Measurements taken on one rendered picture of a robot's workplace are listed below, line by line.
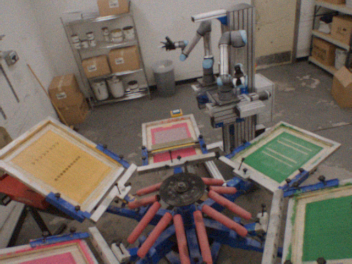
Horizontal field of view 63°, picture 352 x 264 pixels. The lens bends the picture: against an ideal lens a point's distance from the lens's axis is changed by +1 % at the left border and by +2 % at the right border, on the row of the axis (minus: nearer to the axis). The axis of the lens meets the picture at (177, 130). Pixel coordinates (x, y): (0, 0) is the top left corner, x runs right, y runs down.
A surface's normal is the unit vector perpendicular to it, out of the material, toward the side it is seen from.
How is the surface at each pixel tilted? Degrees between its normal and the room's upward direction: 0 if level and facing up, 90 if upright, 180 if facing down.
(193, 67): 90
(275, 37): 90
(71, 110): 89
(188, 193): 0
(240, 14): 90
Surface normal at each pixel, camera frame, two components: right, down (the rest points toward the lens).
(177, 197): -0.14, -0.83
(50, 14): 0.13, 0.53
